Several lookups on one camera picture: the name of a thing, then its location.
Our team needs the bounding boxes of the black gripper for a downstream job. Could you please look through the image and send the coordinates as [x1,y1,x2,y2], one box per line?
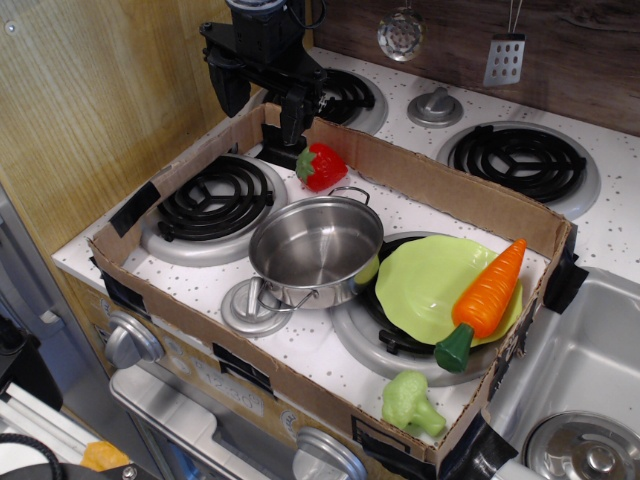
[199,8,326,146]

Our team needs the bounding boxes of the orange toy carrot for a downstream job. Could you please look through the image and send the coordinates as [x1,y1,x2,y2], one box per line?
[434,238,527,374]

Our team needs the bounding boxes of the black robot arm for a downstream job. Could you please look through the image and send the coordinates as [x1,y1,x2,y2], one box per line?
[199,0,326,146]

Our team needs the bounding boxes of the green plastic plate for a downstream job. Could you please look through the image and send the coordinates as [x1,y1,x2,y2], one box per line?
[375,235,522,347]

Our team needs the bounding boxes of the back left black burner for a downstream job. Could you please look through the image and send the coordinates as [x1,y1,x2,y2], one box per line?
[315,68,388,135]

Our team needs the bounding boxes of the black burner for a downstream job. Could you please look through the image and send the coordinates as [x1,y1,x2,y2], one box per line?
[331,232,503,387]
[315,68,388,135]
[141,154,289,268]
[437,121,601,220]

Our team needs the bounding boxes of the red toy strawberry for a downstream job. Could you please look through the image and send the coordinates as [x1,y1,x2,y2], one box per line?
[295,143,348,192]

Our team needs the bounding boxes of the front left black burner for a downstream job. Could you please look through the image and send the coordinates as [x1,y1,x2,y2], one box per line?
[141,154,289,268]

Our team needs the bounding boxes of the hanging metal strainer ladle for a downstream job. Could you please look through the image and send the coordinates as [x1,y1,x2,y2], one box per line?
[377,1,427,63]

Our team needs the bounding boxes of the stainless steel pot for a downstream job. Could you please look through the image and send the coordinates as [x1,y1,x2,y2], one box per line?
[249,187,384,312]

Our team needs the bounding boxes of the silver stovetop knob back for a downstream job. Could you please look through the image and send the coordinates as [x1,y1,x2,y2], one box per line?
[407,87,463,128]

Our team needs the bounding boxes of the silver stovetop knob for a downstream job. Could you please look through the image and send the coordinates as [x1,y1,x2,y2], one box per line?
[407,87,463,128]
[221,277,293,338]

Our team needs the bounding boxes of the silver stovetop knob front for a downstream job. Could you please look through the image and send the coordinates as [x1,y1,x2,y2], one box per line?
[221,277,293,338]

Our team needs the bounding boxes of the hanging metal spatula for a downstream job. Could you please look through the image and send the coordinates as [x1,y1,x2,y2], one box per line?
[483,1,527,88]

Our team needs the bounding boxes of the front right black burner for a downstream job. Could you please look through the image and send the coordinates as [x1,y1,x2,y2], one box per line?
[331,232,503,387]

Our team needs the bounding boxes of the left silver oven knob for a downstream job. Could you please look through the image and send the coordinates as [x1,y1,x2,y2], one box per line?
[105,311,165,369]

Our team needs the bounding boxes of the silver oven knob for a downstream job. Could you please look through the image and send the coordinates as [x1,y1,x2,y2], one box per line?
[105,311,165,369]
[292,427,368,480]

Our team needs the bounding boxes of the back right black burner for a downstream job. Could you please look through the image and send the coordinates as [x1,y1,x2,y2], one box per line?
[437,121,601,220]

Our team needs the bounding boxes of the green toy broccoli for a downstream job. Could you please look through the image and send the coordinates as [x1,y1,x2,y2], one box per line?
[382,370,446,437]

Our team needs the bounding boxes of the cardboard fence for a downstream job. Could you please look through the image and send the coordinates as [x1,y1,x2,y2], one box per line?
[89,104,577,479]

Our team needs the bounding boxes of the right silver oven knob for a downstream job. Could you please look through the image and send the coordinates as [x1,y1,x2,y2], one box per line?
[292,427,368,480]

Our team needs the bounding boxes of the orange cloth piece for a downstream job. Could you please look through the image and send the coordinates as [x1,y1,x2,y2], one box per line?
[80,440,130,472]

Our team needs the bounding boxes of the stainless steel sink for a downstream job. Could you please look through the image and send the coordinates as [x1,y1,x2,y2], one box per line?
[489,269,639,479]

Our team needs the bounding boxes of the silver sink drain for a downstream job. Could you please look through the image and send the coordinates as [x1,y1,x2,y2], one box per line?
[522,411,639,479]

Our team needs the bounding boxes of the silver oven door handle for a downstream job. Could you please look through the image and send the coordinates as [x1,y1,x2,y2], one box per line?
[110,366,288,479]

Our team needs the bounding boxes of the black cable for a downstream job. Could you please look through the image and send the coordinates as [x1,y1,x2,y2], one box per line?
[0,432,64,480]

